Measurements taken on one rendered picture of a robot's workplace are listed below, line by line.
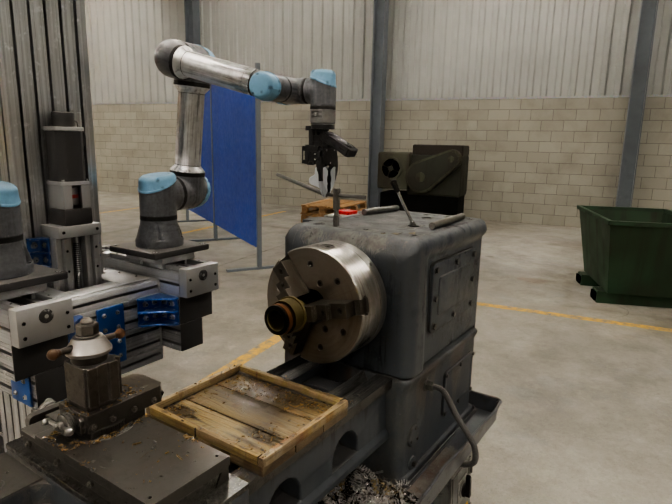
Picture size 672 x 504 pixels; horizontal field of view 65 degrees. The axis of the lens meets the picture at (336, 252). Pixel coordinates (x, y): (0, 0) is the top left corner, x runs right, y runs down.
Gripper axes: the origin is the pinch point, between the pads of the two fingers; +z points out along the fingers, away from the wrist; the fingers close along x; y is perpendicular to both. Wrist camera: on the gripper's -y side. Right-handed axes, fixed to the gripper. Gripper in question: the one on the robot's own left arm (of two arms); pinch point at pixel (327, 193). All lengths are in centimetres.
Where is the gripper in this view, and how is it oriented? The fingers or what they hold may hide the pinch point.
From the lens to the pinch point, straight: 160.7
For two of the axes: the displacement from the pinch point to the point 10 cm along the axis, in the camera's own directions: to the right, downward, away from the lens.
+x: -5.6, 1.6, -8.1
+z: -0.2, 9.8, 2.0
